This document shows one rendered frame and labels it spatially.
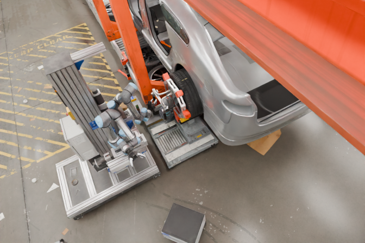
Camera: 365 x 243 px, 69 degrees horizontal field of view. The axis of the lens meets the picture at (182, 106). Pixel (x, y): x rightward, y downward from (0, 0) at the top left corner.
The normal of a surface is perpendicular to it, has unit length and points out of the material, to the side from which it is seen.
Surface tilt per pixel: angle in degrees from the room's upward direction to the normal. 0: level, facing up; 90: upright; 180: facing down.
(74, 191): 0
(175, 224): 0
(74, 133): 0
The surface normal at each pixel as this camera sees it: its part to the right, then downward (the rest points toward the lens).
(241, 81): 0.07, -0.36
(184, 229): -0.11, -0.65
